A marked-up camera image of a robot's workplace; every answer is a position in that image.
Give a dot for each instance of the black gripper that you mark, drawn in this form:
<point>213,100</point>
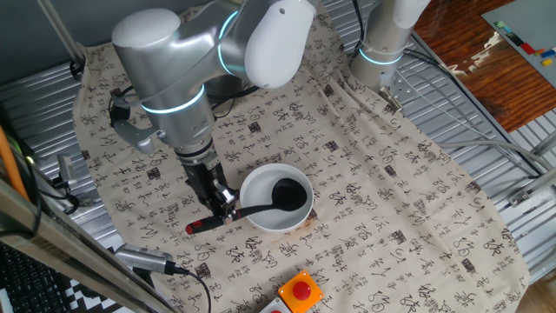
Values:
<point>202,182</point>

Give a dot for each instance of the black ladle with red trim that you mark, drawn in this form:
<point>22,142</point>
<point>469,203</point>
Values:
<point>291,195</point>

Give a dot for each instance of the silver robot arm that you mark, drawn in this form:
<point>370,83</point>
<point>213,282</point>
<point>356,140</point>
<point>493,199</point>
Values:
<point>165,69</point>

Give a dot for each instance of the white bowl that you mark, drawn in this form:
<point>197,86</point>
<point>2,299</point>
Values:
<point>260,187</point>

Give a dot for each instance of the grey box with mushroom button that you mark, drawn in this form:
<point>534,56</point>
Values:
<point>274,308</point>

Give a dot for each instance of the orange box with red button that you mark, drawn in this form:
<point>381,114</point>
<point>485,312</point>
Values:
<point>300,291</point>

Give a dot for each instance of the black white checkerboard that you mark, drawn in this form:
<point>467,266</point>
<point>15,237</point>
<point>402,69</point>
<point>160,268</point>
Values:
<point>93,300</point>

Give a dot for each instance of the calligraphy print tablecloth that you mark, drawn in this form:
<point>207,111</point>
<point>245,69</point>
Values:
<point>391,195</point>

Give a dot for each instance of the black keyboard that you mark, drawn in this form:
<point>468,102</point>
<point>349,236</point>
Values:
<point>30,282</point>

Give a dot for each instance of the orange pole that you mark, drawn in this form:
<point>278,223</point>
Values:
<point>11,165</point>

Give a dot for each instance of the thin metal rod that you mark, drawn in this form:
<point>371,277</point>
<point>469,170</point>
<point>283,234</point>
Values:
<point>61,32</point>

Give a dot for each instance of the wooden table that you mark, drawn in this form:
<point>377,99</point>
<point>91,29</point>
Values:
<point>486,69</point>

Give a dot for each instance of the red block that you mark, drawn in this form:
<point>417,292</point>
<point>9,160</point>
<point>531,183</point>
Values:
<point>528,48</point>

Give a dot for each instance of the yellow block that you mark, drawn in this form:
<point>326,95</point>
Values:
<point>547,62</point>

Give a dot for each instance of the grey board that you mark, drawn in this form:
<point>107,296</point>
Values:
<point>530,21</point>

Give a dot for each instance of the blue block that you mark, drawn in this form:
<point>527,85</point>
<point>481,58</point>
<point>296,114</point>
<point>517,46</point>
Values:
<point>548,53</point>

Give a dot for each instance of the grey depth camera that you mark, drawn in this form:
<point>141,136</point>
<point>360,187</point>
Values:
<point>143,258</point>

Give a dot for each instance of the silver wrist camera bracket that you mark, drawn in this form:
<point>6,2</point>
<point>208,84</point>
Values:
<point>134,135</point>

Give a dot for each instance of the small grey camera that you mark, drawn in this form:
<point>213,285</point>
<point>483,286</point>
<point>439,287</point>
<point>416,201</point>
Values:
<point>66,169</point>

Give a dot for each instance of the aluminium frame bar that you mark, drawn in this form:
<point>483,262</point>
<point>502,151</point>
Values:
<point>65,243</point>

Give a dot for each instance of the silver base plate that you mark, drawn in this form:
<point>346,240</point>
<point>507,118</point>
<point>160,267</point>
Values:
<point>397,89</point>

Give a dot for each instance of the metal corner bracket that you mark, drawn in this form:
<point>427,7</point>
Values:
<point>521,195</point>

